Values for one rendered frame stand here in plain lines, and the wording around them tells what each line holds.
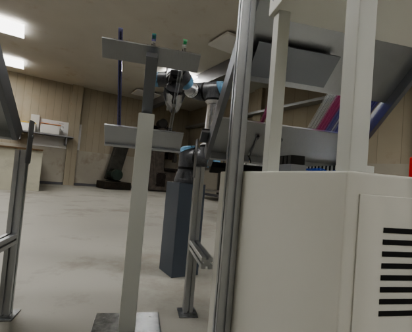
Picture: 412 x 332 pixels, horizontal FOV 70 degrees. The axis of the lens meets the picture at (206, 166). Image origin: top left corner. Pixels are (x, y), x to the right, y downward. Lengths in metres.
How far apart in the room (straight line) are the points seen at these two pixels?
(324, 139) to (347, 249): 1.03
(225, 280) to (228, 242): 0.10
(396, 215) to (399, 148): 5.46
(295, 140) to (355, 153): 0.94
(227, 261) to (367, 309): 0.42
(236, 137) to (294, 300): 0.43
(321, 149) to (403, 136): 4.51
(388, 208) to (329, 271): 0.12
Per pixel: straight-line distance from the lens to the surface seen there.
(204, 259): 1.06
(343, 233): 0.44
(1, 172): 7.29
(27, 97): 10.15
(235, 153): 0.79
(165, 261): 1.87
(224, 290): 0.84
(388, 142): 6.02
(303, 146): 1.42
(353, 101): 0.47
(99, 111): 10.33
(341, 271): 0.45
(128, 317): 1.23
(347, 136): 0.46
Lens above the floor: 0.59
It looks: 2 degrees up
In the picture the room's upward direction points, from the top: 5 degrees clockwise
